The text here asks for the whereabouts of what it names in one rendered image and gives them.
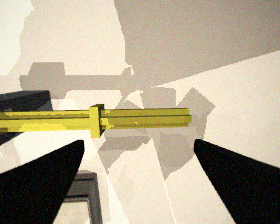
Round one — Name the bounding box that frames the olive yellow rectangular bar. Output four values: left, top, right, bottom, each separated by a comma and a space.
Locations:
0, 90, 192, 146

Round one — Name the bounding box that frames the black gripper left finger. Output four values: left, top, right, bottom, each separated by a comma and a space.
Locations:
0, 139, 85, 224

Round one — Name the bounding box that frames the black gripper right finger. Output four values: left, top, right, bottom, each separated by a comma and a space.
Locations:
193, 139, 280, 224

